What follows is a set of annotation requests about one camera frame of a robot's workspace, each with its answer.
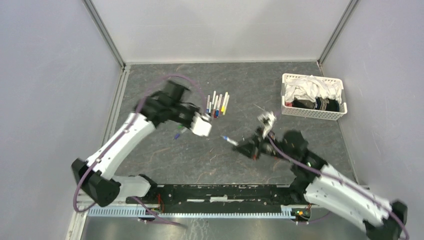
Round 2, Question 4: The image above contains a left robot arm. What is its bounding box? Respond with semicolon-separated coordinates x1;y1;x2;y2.
71;80;213;212

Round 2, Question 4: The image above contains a dark cloth in basket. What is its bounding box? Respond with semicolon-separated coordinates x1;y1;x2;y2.
291;97;340;112

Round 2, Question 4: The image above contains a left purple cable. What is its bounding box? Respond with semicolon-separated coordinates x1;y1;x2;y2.
72;74;208;228

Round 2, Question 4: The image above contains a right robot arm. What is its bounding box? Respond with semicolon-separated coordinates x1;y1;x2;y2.
239;128;410;240

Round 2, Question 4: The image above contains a white marker pale yellow cap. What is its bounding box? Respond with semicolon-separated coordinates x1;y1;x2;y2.
222;95;230;116

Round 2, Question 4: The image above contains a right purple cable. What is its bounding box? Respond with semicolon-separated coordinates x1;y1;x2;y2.
268;110;411;240

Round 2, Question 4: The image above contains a white marker blue cap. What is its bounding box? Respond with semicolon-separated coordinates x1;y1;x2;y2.
216;94;223;118

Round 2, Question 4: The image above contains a white pen blue cap barcode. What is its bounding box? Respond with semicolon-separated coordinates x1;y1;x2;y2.
221;135;239;146

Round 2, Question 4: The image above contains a purple cable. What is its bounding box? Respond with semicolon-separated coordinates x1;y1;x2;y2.
72;74;208;228
268;110;411;240

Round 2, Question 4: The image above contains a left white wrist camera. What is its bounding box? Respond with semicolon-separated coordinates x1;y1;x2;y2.
190;112;212;137

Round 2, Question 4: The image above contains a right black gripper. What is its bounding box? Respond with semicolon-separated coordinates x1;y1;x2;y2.
230;127;293;162

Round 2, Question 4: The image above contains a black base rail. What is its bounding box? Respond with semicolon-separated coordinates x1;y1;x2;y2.
140;184;312;214

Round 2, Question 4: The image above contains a white marker upper left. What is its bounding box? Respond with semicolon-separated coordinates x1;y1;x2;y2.
211;90;217;109

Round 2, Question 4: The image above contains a white marker brown cap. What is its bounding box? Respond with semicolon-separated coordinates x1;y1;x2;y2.
211;95;219;118

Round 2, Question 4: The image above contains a white cable comb strip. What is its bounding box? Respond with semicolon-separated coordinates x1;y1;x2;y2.
87;206;296;220

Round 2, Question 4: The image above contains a white plastic basket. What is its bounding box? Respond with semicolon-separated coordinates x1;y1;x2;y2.
280;73;348;121

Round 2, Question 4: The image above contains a white cloth in basket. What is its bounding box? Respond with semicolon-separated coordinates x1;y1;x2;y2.
282;74;344;103

